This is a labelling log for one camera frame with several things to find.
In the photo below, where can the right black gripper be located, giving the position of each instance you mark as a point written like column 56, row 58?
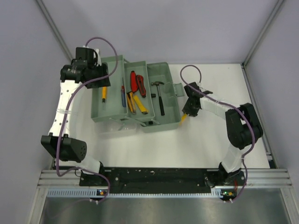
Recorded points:
column 186, row 109

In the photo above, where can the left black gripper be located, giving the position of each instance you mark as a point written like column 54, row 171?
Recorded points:
column 104, row 82

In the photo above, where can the black handle hammer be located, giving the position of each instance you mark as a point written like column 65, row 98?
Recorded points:
column 158, row 84

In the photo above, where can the blue red precision screwdriver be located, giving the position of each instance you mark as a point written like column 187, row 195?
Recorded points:
column 123, row 95

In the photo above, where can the green cantilever tool box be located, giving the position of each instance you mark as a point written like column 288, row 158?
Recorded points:
column 117, row 119

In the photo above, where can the large red utility knife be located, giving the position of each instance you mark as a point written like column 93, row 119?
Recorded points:
column 140, row 84

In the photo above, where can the yellow utility knife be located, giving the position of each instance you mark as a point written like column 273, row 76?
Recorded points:
column 141, row 107

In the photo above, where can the small red utility knife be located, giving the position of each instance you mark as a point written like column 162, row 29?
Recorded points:
column 133, row 82

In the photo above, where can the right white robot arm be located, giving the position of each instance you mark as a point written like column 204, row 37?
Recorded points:
column 242, row 125

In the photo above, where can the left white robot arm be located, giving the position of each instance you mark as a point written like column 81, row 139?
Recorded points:
column 61, row 142

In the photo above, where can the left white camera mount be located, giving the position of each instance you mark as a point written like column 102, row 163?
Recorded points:
column 92, row 56

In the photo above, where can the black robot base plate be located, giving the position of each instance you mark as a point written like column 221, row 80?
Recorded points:
column 142, row 178

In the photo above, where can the aluminium frame rail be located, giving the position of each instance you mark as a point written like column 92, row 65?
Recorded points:
column 264, row 178

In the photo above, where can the grey slotted cable duct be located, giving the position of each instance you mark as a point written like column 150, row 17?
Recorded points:
column 99, row 193

